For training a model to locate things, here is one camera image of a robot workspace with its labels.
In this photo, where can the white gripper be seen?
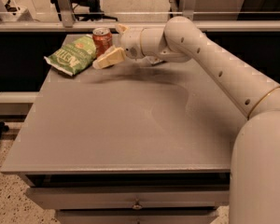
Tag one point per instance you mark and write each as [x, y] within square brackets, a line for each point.
[131, 42]

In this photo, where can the red coke can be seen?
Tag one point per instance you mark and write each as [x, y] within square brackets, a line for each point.
[102, 39]

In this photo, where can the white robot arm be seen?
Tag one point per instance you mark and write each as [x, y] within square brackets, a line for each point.
[255, 158]

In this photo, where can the green jalapeno chip bag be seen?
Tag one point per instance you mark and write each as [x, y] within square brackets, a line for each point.
[74, 57]

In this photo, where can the clear plastic water bottle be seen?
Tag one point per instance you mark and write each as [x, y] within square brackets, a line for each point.
[154, 60]

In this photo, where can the black office chair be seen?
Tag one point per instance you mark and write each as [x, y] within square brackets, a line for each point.
[87, 0]

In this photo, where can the grey drawer cabinet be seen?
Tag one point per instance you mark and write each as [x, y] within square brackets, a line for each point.
[131, 125]

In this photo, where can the top drawer with knob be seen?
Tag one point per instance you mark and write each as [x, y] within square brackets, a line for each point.
[127, 197]

